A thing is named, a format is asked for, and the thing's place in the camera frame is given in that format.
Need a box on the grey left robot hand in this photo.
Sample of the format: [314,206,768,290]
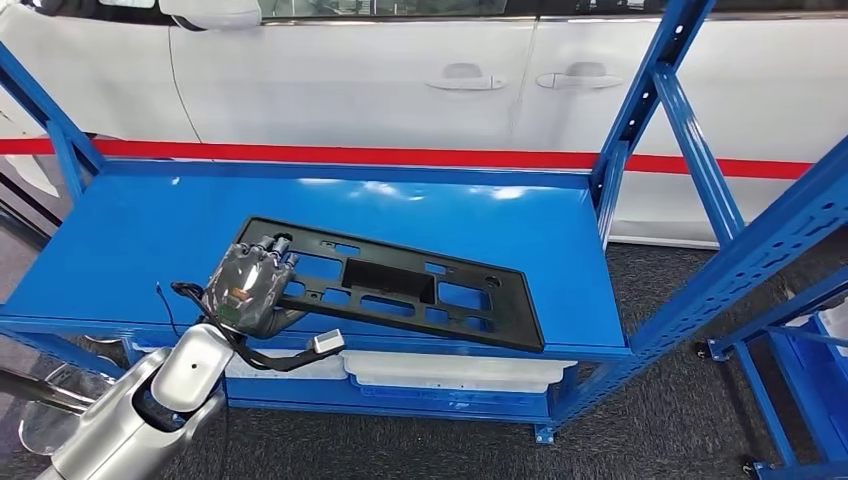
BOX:
[201,235,309,340]

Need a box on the blue metal shelf rack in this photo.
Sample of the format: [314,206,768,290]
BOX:
[0,0,848,445]

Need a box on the blue plastic bin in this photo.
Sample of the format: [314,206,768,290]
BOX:
[357,387,551,420]

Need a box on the white car door handle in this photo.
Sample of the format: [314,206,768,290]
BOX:
[535,62,625,91]
[425,62,508,92]

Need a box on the red barrier belt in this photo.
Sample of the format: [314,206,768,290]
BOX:
[0,137,815,181]

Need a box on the white car side mirror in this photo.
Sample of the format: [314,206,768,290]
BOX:
[158,0,263,31]

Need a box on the black plastic panel part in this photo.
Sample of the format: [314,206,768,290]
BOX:
[235,216,546,354]

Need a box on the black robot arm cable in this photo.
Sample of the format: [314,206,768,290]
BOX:
[155,281,266,366]

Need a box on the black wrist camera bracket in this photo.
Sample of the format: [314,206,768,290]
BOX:
[228,334,346,374]

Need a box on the blue wheeled metal rack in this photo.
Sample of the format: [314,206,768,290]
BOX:
[695,264,848,480]

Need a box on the white car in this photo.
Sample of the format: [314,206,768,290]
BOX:
[0,0,848,246]

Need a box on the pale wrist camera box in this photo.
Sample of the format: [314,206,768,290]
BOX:
[312,329,346,356]

